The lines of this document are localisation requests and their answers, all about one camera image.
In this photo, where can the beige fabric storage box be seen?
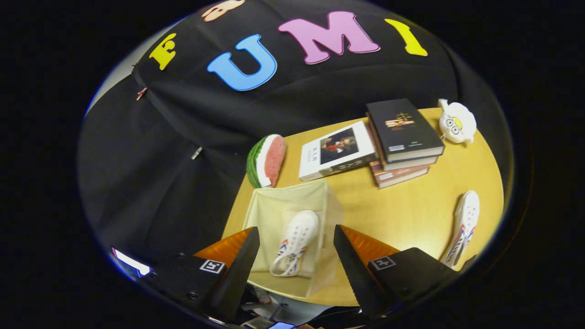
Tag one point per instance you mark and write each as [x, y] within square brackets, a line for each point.
[274, 201]

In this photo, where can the white plush toy with face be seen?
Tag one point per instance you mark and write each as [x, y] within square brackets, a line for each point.
[457, 121]

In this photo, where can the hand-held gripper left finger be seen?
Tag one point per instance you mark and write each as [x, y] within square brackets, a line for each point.
[235, 278]

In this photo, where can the thick book under black book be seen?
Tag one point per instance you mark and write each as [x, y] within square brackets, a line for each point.
[411, 163]

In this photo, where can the white portrait cover book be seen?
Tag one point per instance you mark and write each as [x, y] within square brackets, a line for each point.
[338, 148]

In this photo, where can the watermelon slice plush toy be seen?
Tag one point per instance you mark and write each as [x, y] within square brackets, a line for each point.
[269, 160]

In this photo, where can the black cover book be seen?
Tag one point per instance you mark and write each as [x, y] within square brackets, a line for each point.
[402, 125]

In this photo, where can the pink clip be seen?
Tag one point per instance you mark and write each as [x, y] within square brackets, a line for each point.
[141, 93]

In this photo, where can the brown cover book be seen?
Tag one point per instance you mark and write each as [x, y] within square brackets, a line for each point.
[397, 176]

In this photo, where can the lit screen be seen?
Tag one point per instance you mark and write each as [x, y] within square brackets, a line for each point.
[130, 261]

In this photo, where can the white canvas shoe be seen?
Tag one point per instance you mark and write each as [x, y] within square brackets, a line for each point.
[299, 233]
[466, 219]

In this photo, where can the metal clip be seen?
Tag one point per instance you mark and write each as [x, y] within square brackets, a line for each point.
[196, 153]

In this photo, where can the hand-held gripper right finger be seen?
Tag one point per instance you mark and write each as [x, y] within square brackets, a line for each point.
[354, 274]

